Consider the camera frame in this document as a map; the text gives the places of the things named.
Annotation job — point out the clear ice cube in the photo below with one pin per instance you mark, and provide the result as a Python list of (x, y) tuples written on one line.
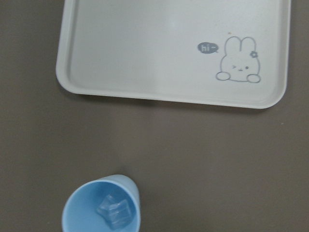
[(115, 211)]

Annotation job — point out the light blue plastic cup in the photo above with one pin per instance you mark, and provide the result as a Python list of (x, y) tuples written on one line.
[(79, 213)]

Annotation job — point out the beige rabbit tray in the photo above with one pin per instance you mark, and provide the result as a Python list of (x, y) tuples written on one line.
[(218, 52)]

